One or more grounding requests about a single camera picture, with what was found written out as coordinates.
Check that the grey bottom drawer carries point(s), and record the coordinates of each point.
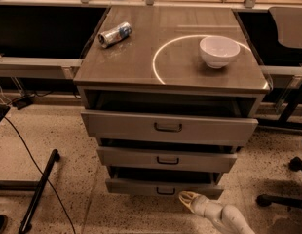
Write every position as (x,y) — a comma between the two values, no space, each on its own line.
(167,183)

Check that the white ceramic bowl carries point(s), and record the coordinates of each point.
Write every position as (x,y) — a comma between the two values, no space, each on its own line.
(218,51)

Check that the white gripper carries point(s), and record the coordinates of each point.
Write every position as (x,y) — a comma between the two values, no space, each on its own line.
(206,208)

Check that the black shoe tip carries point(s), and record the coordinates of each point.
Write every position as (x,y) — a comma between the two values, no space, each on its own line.
(3,222)

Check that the grey chair backrest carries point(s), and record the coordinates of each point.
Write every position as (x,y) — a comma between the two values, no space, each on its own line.
(288,21)

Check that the crushed silver blue can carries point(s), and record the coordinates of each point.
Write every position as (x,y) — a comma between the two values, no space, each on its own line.
(115,35)

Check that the grey top drawer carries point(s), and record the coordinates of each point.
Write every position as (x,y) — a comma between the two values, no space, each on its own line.
(169,128)

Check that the grey drawer cabinet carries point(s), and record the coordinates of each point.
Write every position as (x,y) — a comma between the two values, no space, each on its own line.
(159,70)

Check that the grey drawer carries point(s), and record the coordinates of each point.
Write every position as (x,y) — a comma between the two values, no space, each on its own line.
(166,160)
(167,183)
(169,128)

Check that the black stand leg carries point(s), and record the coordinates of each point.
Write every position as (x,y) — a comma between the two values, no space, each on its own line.
(36,186)

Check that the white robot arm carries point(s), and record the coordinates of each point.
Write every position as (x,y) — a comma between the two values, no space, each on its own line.
(227,219)

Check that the grey middle drawer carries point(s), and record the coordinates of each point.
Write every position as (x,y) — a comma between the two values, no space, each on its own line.
(166,160)

